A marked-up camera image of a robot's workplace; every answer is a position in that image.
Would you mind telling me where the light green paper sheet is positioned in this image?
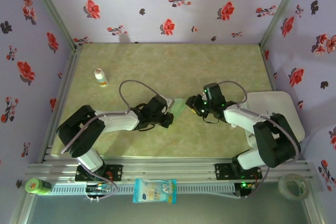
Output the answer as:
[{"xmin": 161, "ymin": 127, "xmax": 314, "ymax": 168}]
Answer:
[{"xmin": 164, "ymin": 98, "xmax": 187, "ymax": 130}]

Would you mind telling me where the white plastic medicine box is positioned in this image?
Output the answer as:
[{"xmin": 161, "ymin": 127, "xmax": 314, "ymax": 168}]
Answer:
[{"xmin": 240, "ymin": 91, "xmax": 306, "ymax": 148}]

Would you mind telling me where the small white pill bottle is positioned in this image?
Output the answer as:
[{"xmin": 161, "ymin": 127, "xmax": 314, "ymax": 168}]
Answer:
[{"xmin": 93, "ymin": 68, "xmax": 108, "ymax": 88}]

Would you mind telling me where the blue wet wipes packet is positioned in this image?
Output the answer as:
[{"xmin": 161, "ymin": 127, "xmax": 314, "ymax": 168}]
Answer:
[{"xmin": 132, "ymin": 178, "xmax": 178, "ymax": 205}]

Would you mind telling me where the clear adhesive tape roll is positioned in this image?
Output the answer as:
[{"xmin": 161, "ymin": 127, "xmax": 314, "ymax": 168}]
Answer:
[{"xmin": 278, "ymin": 173, "xmax": 310, "ymax": 201}]

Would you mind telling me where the thin black right gripper cable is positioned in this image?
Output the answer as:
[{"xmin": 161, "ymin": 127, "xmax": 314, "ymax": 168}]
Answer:
[{"xmin": 203, "ymin": 113, "xmax": 220, "ymax": 124}]

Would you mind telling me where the grey right arm cable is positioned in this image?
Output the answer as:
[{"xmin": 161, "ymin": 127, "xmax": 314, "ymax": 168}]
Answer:
[{"xmin": 217, "ymin": 80, "xmax": 302, "ymax": 199}]

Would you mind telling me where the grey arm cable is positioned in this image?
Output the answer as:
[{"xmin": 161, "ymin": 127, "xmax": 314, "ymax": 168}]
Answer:
[
  {"xmin": 217, "ymin": 80, "xmax": 302, "ymax": 199},
  {"xmin": 61, "ymin": 79, "xmax": 161, "ymax": 201}
]

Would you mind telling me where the grey left arm cable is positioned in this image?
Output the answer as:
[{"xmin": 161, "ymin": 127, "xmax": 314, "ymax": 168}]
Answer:
[{"xmin": 61, "ymin": 79, "xmax": 161, "ymax": 201}]

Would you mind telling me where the long aluminium mounting rail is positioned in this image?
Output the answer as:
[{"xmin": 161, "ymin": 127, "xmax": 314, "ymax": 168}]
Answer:
[{"xmin": 26, "ymin": 157, "xmax": 316, "ymax": 183}]

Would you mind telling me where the aluminium side rail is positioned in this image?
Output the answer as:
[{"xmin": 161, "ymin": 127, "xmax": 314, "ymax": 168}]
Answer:
[
  {"xmin": 259, "ymin": 44, "xmax": 300, "ymax": 161},
  {"xmin": 38, "ymin": 45, "xmax": 83, "ymax": 163}
]

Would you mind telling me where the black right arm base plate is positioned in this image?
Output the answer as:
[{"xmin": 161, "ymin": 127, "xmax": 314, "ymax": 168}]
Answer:
[{"xmin": 214, "ymin": 163, "xmax": 263, "ymax": 182}]

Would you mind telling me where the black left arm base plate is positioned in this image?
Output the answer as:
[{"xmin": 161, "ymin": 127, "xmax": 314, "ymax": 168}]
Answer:
[{"xmin": 75, "ymin": 163, "xmax": 123, "ymax": 183}]

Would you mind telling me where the grey slotted cable duct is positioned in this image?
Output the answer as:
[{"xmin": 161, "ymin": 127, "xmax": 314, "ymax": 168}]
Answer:
[{"xmin": 51, "ymin": 183, "xmax": 236, "ymax": 196}]

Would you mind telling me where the small circuit board with wires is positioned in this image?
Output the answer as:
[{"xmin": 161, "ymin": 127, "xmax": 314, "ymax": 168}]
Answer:
[
  {"xmin": 86, "ymin": 185, "xmax": 111, "ymax": 194},
  {"xmin": 240, "ymin": 181, "xmax": 257, "ymax": 190}
]

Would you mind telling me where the aluminium frame post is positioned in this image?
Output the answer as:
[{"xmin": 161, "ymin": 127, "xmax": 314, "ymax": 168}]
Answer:
[
  {"xmin": 259, "ymin": 0, "xmax": 308, "ymax": 48},
  {"xmin": 25, "ymin": 0, "xmax": 81, "ymax": 50},
  {"xmin": 303, "ymin": 197, "xmax": 325, "ymax": 224},
  {"xmin": 7, "ymin": 195, "xmax": 36, "ymax": 224}
]

